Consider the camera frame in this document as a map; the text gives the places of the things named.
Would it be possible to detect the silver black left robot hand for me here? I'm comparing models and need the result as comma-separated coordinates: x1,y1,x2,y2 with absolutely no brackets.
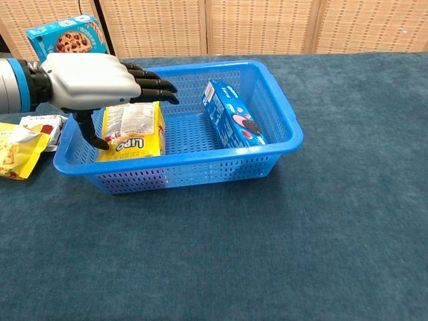
39,52,181,150

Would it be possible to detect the teal chocolate chip cookie box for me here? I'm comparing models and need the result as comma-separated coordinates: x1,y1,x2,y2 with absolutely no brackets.
25,13,110,62

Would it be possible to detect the white cake snack packet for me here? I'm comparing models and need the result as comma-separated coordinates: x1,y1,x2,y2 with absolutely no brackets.
19,114,70,153

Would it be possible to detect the yellow Lipo biscuit bag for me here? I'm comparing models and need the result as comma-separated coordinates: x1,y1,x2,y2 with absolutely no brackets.
96,101,167,163

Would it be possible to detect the yellow cracker packet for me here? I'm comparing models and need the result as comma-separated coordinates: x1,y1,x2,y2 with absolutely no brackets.
0,122,51,181

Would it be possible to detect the blue Oreo cookie box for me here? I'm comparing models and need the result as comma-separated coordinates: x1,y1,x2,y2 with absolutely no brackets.
202,79,268,149

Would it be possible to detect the blue plastic perforated basket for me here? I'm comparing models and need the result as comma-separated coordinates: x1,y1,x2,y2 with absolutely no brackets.
53,60,304,195

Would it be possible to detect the black stand pole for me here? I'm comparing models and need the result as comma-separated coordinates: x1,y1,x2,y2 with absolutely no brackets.
92,0,117,58

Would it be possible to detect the woven bamboo screen panel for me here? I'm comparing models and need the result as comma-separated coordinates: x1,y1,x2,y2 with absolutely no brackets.
98,0,207,60
0,0,111,62
205,0,322,56
312,0,428,54

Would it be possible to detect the teal table cloth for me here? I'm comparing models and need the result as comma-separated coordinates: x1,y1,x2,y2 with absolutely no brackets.
0,51,428,321

